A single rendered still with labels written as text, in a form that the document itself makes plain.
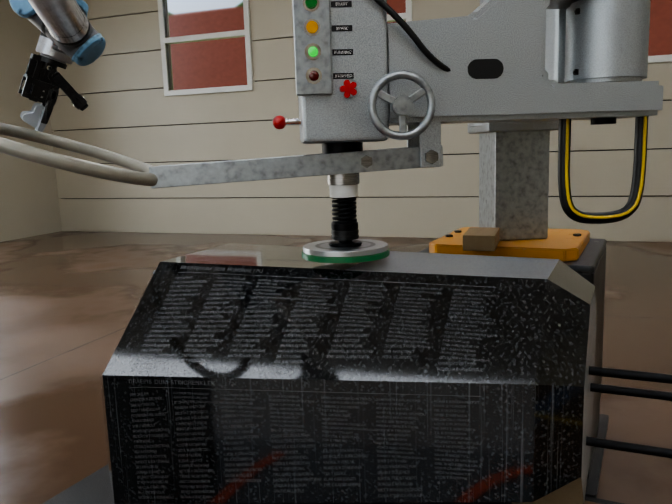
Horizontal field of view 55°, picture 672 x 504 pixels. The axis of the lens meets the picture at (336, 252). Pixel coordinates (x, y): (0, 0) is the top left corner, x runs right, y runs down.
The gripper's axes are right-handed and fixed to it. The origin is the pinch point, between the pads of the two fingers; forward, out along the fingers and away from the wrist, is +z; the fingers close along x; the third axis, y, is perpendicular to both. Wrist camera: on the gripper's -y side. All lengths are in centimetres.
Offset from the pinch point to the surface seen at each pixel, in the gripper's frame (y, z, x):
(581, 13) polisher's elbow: -90, -74, 80
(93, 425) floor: -63, 117, -57
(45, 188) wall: -178, 162, -813
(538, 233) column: -151, -23, 46
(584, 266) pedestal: -140, -19, 75
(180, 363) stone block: -33, 36, 57
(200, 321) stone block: -37, 27, 51
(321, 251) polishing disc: -54, 0, 65
